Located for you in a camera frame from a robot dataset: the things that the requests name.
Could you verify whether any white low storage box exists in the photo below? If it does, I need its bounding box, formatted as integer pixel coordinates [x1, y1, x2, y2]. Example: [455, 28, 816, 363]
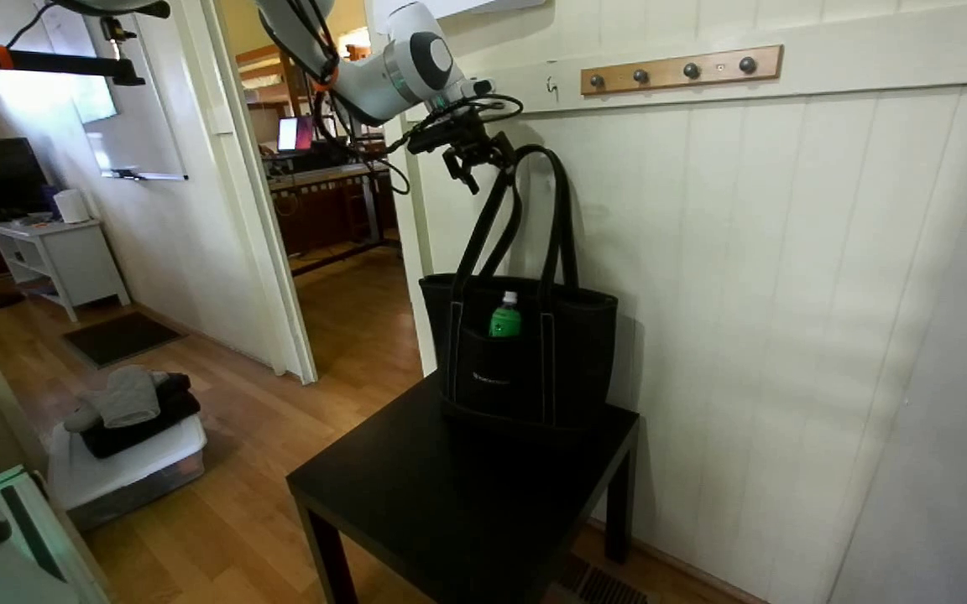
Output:
[40, 383, 211, 529]

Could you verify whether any white and green case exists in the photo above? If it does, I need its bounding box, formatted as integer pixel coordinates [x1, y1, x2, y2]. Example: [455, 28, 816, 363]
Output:
[0, 462, 113, 604]

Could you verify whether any black boom bar orange clamp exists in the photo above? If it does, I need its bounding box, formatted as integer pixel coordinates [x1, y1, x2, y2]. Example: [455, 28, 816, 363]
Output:
[0, 41, 149, 87]

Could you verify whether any white side table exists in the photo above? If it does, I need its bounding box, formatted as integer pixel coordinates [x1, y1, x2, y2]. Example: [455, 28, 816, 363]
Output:
[0, 216, 130, 325]

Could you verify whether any small white box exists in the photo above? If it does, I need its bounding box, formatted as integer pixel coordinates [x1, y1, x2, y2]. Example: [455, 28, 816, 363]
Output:
[49, 184, 93, 223]

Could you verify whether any dark floor vent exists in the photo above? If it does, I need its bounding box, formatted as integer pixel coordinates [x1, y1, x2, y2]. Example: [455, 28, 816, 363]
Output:
[553, 558, 650, 604]

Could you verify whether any black tote bag white stitching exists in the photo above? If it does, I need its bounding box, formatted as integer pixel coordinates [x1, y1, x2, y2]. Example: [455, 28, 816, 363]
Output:
[417, 144, 621, 444]

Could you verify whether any dark floor mat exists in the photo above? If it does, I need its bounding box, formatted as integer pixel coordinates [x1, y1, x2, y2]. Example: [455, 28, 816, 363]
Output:
[59, 307, 183, 368]

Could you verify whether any dark wooden cabinet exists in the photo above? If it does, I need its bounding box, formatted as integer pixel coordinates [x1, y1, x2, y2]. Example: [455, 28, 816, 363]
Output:
[268, 161, 395, 272]

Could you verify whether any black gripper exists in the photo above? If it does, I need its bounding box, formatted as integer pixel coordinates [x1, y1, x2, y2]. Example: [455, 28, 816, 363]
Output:
[404, 106, 520, 199]

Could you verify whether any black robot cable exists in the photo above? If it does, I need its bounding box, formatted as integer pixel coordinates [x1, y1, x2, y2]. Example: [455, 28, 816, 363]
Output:
[311, 80, 526, 201]

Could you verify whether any green plastic bottle white cap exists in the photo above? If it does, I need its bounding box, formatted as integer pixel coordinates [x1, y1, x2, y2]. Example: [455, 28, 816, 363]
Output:
[487, 287, 525, 343]

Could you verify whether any grey folded cloth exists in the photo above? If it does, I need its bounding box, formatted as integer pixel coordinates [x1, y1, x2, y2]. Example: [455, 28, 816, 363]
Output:
[62, 364, 164, 433]

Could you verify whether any lit pink screen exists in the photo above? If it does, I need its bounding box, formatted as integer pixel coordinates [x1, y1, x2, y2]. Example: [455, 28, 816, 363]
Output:
[271, 114, 320, 155]

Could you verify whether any black folded cloth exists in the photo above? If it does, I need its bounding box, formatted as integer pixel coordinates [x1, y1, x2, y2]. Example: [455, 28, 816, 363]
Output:
[78, 368, 205, 462]

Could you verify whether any black square table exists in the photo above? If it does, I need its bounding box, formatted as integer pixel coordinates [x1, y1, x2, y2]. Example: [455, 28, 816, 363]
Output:
[284, 373, 642, 604]

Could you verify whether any white door frame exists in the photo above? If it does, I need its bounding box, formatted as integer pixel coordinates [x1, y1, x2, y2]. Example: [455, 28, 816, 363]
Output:
[205, 24, 320, 386]

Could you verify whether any wooden shelf unit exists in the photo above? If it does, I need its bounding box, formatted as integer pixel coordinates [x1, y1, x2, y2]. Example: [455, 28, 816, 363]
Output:
[231, 42, 287, 110]

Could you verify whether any wooden coat rack board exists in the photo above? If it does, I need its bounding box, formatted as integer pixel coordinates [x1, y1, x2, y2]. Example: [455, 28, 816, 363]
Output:
[578, 41, 785, 100]

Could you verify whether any white wall board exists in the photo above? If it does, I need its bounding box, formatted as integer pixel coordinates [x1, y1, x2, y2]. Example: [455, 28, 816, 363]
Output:
[78, 31, 191, 184]

